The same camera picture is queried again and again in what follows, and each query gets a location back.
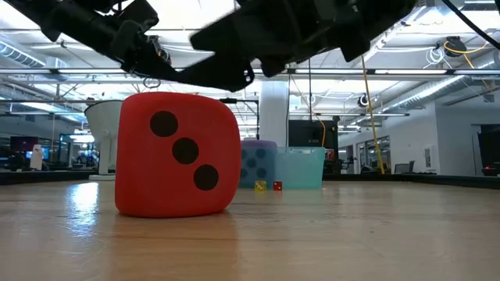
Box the red foam die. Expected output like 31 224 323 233
114 91 242 219

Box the black computer case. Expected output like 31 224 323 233
287 119 339 175

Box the yellow hanging cable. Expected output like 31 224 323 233
361 54 387 176

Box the black aluminium table frame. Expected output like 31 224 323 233
0 169 500 191

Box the black ceiling cable reel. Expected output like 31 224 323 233
444 35 468 58

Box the purple foam die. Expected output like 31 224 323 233
238 139 279 190

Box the black background rig frame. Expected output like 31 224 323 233
218 97 261 141

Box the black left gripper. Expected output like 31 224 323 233
112 19 255 93

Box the teal translucent plastic bin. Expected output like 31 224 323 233
238 146 326 191

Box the white bottle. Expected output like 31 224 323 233
30 144 45 171

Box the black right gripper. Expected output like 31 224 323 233
189 0 373 78

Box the dark computer monitor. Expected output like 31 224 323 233
9 136 40 153

